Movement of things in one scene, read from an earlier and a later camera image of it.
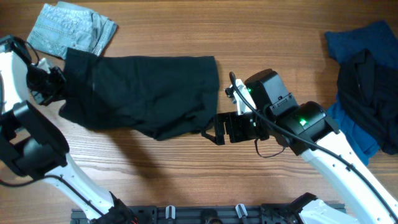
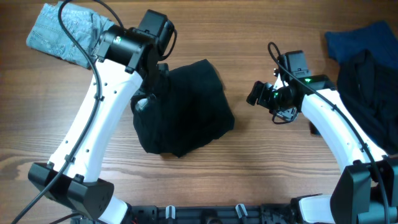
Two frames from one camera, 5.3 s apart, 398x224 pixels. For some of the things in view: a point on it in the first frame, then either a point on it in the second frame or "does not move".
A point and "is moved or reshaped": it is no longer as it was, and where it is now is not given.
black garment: [367, 94] does not move
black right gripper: [236, 133] to [264, 89]
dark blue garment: [381, 39] does not move
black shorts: [163, 97] is moved or reshaped
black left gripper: [60, 76] to [162, 71]
